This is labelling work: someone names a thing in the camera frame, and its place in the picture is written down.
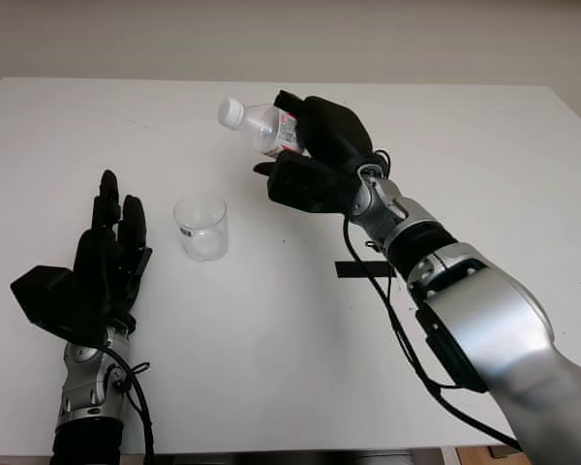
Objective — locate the clear plastic water bottle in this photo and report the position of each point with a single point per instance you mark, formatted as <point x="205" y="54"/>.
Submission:
<point x="266" y="127"/>

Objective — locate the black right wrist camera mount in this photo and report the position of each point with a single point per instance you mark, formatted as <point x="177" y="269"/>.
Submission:
<point x="307" y="186"/>

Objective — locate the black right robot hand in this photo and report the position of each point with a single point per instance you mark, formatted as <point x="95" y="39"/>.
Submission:
<point x="336" y="128"/>

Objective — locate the clear glass cup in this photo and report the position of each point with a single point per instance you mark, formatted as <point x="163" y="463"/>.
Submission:
<point x="201" y="227"/>

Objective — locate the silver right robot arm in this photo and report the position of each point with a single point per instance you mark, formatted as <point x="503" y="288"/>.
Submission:
<point x="484" y="319"/>

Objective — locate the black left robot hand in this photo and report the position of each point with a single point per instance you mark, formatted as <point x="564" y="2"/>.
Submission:
<point x="99" y="271"/>

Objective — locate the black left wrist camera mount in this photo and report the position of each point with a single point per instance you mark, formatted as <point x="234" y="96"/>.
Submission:
<point x="46" y="298"/>

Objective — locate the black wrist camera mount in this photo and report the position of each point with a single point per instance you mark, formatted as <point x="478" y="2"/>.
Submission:
<point x="307" y="186"/>
<point x="46" y="298"/>

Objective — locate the black tape strip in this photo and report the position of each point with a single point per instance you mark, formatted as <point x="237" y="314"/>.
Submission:
<point x="360" y="269"/>

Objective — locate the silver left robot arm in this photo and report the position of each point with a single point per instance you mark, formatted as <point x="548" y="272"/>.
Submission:
<point x="89" y="387"/>

